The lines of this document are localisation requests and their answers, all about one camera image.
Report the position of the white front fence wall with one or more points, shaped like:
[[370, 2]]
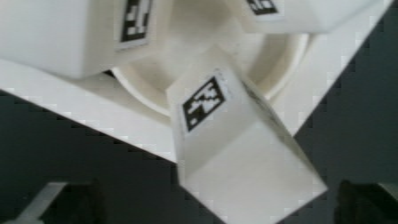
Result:
[[93, 101]]

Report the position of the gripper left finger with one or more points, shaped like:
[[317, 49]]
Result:
[[67, 204]]

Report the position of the white round stool seat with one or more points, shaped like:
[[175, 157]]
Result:
[[203, 27]]

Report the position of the white stool leg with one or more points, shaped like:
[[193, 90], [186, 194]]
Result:
[[244, 168], [79, 36], [296, 16]]

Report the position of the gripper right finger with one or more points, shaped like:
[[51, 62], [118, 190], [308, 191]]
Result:
[[367, 203]]

